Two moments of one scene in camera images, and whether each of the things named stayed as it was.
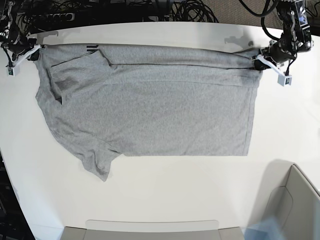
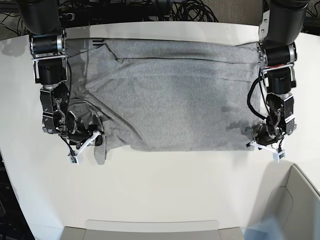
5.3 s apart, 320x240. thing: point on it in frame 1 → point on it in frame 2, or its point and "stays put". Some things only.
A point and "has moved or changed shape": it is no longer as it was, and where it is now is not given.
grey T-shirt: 141,100 has moved or changed shape
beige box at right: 287,197 stays put
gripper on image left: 17,44 → 76,131
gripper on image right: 279,52 → 267,134
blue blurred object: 267,228 stays put
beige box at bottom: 153,229 stays put
